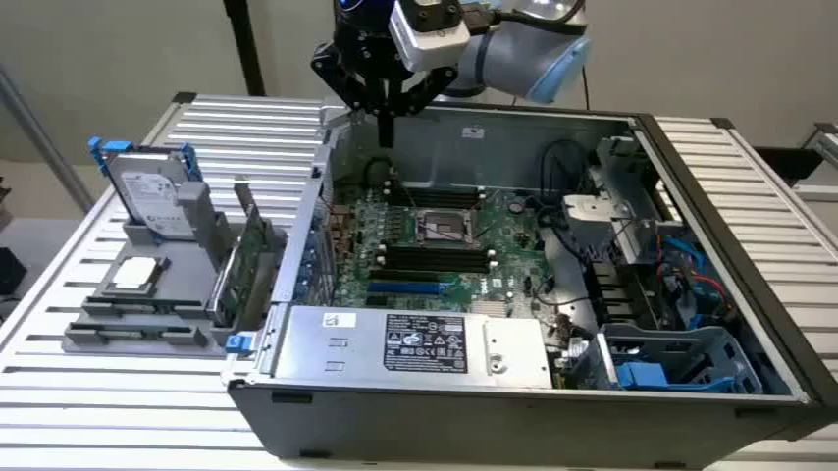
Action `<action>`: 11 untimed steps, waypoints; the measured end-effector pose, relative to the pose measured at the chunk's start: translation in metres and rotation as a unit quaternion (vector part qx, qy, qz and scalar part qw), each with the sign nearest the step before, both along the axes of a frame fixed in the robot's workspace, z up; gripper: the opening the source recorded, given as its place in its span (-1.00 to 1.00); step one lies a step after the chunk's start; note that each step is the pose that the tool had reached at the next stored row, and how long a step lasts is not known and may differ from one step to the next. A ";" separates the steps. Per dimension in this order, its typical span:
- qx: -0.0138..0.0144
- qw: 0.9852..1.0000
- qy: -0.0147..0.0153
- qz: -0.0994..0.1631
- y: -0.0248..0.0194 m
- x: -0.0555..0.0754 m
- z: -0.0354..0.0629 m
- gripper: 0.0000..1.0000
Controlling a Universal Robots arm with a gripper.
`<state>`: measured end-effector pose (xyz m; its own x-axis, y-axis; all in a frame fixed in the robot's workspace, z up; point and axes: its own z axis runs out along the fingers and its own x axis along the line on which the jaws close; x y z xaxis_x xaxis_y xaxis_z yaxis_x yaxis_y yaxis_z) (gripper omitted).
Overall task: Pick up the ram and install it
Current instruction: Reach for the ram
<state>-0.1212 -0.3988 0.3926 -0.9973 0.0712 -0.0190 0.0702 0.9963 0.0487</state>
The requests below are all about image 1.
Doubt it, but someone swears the black camera cable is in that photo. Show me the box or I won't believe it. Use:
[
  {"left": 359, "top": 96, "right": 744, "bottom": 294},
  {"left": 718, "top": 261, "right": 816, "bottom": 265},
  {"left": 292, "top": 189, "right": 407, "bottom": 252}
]
[{"left": 464, "top": 0, "right": 588, "bottom": 36}]

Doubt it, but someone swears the blue expansion slot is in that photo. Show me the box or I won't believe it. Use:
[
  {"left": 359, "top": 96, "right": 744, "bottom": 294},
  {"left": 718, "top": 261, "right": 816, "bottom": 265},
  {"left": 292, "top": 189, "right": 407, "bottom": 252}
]
[{"left": 365, "top": 281, "right": 443, "bottom": 296}]

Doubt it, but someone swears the blue hard disk bracket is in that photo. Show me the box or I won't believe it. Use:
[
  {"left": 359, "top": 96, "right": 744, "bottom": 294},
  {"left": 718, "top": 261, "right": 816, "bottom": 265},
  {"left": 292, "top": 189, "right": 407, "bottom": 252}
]
[{"left": 85, "top": 136, "right": 203, "bottom": 247}]

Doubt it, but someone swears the green graphics card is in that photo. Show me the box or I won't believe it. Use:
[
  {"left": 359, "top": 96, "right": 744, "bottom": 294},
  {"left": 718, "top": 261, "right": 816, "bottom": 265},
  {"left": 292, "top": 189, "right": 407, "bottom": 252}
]
[{"left": 204, "top": 179, "right": 277, "bottom": 329}]

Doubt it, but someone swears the grey and blue disk bay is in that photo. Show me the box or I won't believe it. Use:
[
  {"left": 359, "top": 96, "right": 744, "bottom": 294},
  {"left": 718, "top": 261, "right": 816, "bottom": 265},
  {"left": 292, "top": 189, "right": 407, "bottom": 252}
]
[{"left": 591, "top": 321, "right": 766, "bottom": 394}]

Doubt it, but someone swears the long black expansion slot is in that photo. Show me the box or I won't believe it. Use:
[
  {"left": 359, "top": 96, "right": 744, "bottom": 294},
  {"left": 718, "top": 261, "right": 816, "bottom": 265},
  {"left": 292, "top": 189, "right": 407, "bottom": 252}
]
[{"left": 368, "top": 268, "right": 454, "bottom": 285}]

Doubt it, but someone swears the grey parts rack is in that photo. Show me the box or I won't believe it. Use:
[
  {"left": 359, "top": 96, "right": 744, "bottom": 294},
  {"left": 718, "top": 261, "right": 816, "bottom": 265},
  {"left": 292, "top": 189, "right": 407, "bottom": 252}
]
[{"left": 60, "top": 180, "right": 291, "bottom": 363}]

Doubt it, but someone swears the black fan shroud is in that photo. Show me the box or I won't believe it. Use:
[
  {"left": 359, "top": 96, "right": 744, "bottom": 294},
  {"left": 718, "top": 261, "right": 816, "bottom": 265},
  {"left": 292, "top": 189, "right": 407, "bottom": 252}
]
[{"left": 580, "top": 258, "right": 663, "bottom": 331}]

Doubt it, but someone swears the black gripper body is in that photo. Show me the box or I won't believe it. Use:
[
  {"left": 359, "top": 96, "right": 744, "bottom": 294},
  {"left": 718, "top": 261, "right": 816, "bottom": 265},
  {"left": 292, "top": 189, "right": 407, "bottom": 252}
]
[{"left": 329, "top": 0, "right": 420, "bottom": 84}]

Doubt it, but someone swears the CPU socket with metal frame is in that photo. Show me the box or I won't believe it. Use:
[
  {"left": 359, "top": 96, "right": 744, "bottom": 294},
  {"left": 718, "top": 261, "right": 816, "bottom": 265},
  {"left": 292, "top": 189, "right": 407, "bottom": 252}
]
[{"left": 407, "top": 207, "right": 478, "bottom": 244}]

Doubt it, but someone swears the long black looped wire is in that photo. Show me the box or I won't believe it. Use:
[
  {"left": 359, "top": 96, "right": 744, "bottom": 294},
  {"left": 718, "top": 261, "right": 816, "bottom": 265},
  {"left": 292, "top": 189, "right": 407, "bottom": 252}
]
[{"left": 538, "top": 138, "right": 592, "bottom": 198}]

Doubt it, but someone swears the green motherboard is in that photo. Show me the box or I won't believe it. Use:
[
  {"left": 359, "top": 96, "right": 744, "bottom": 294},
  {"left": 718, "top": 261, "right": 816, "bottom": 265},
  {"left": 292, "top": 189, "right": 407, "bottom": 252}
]
[{"left": 319, "top": 183, "right": 559, "bottom": 315}]

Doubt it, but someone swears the silver power supply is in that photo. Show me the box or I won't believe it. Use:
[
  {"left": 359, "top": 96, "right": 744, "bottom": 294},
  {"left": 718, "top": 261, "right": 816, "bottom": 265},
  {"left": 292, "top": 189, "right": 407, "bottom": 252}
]
[{"left": 256, "top": 304, "right": 556, "bottom": 392}]

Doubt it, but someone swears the black stand pole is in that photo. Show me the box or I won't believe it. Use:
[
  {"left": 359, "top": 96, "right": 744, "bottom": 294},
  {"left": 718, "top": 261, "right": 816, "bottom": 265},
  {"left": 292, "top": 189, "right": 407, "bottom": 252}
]
[{"left": 221, "top": 0, "right": 267, "bottom": 97}]

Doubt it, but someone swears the black RAM slot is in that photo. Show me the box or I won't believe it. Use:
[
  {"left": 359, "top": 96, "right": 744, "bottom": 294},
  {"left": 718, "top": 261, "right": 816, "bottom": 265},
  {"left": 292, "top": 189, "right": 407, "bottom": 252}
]
[
  {"left": 375, "top": 263, "right": 498, "bottom": 277},
  {"left": 376, "top": 249, "right": 495, "bottom": 262},
  {"left": 385, "top": 183, "right": 484, "bottom": 193},
  {"left": 385, "top": 188, "right": 484, "bottom": 198},
  {"left": 376, "top": 242, "right": 494, "bottom": 254},
  {"left": 385, "top": 198, "right": 487, "bottom": 209},
  {"left": 385, "top": 193, "right": 486, "bottom": 203},
  {"left": 376, "top": 256, "right": 496, "bottom": 269}
]

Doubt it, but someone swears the silver metal drive cage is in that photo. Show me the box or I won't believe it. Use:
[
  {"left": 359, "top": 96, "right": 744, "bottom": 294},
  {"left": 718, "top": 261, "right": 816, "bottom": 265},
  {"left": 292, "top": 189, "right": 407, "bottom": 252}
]
[{"left": 560, "top": 135, "right": 686, "bottom": 267}]

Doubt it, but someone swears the blue card clip strip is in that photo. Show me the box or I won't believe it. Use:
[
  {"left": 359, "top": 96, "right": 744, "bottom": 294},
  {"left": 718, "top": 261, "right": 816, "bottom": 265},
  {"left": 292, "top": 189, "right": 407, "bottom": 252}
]
[{"left": 295, "top": 205, "right": 321, "bottom": 301}]

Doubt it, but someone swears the short black looped wire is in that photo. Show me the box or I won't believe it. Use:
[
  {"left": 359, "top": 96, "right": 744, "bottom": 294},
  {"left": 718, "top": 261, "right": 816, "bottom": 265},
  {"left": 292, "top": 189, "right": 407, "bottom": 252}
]
[{"left": 364, "top": 155, "right": 396, "bottom": 184}]

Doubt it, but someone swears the black flat panel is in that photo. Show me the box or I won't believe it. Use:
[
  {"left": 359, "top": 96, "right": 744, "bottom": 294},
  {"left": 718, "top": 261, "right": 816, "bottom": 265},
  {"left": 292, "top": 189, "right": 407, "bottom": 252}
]
[{"left": 750, "top": 145, "right": 823, "bottom": 188}]

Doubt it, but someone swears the black open PC case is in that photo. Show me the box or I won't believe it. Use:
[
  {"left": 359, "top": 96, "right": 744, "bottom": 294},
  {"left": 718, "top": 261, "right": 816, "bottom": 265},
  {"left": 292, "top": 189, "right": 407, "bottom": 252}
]
[{"left": 220, "top": 95, "right": 838, "bottom": 465}]

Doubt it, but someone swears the blue wire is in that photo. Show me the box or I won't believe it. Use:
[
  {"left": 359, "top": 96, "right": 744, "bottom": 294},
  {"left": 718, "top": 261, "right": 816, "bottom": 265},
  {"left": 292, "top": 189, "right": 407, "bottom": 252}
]
[{"left": 656, "top": 234, "right": 714, "bottom": 331}]

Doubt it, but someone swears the black box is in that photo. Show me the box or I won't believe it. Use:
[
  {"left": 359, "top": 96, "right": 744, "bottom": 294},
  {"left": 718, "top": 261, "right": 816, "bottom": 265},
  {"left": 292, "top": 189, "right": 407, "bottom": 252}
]
[{"left": 0, "top": 246, "right": 29, "bottom": 296}]

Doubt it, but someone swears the silver hard disk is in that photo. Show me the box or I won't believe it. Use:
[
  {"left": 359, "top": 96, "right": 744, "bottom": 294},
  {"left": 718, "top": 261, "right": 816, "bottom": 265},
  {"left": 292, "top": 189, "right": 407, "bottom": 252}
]
[{"left": 103, "top": 150, "right": 192, "bottom": 237}]

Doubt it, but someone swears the aluminium frame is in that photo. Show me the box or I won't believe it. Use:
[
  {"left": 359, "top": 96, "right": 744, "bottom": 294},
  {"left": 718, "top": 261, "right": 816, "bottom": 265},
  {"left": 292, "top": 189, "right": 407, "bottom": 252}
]
[{"left": 794, "top": 121, "right": 838, "bottom": 203}]

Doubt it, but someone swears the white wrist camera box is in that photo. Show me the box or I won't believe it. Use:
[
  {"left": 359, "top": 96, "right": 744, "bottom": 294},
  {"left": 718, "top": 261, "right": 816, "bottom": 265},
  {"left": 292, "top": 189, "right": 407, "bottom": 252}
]
[{"left": 387, "top": 0, "right": 474, "bottom": 73}]

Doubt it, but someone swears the silver CPU chip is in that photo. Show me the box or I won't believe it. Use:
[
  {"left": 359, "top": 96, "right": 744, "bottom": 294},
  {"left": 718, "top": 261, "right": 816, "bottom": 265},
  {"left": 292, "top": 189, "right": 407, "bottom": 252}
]
[{"left": 108, "top": 256, "right": 164, "bottom": 289}]

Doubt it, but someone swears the grey slanted pole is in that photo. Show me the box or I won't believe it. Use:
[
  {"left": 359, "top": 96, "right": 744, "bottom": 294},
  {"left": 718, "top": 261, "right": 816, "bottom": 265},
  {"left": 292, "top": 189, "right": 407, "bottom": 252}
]
[{"left": 0, "top": 62, "right": 95, "bottom": 213}]

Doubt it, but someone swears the red wire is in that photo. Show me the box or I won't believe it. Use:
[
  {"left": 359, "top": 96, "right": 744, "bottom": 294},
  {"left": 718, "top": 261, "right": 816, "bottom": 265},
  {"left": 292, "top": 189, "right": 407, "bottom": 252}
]
[{"left": 691, "top": 273, "right": 734, "bottom": 316}]

